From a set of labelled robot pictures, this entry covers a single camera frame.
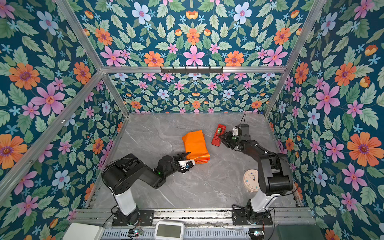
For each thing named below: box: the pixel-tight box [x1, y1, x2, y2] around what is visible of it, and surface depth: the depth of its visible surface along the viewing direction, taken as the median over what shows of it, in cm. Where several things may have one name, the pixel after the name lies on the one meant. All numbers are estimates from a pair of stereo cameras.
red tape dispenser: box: [211, 124, 227, 147], surface depth 103 cm
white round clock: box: [243, 168, 260, 193], surface depth 86 cm
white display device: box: [154, 220, 185, 240], surface depth 69 cm
